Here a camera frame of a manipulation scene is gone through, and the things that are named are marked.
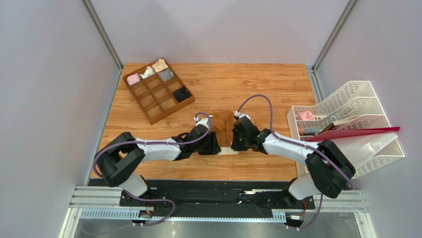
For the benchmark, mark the pink rolled underwear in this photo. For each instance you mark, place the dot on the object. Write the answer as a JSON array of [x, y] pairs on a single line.
[[133, 79]]

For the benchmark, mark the white rolled underwear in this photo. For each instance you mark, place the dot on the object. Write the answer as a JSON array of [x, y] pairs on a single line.
[[148, 72]]

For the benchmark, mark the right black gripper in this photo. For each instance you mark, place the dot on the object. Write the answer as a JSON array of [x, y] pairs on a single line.
[[235, 140]]

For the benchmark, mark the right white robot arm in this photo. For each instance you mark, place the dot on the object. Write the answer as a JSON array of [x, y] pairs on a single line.
[[330, 171]]

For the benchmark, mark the brown wooden divider tray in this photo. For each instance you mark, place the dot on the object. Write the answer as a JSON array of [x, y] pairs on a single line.
[[155, 97]]

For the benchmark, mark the beige rolled underwear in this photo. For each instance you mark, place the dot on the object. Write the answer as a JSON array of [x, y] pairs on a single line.
[[160, 65]]

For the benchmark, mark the pink box in rack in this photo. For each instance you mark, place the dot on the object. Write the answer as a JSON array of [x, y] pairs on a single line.
[[306, 115]]

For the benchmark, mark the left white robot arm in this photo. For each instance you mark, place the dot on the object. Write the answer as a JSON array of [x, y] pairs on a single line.
[[117, 162]]

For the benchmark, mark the white mesh file rack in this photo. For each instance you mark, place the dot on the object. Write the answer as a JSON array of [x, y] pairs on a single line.
[[354, 97]]

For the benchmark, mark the black rolled underwear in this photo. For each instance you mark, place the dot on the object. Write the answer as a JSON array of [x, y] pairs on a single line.
[[181, 94]]

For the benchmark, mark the grey rolled underwear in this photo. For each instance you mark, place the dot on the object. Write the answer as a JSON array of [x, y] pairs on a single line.
[[166, 75]]

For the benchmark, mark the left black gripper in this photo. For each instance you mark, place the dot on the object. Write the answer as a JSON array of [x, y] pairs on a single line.
[[214, 147]]

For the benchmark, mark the brown underwear white waistband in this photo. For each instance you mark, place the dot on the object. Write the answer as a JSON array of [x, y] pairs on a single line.
[[222, 124]]

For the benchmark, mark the dark book in rack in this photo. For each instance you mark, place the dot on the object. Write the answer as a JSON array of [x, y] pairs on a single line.
[[340, 122]]

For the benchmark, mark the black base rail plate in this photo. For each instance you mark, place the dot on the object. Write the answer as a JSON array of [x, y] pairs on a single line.
[[218, 199]]

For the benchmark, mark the clear plastic sheet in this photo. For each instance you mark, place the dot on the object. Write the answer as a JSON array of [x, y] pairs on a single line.
[[361, 150]]

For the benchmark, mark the red plastic folder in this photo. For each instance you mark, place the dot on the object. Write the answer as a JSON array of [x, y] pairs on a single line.
[[336, 134]]

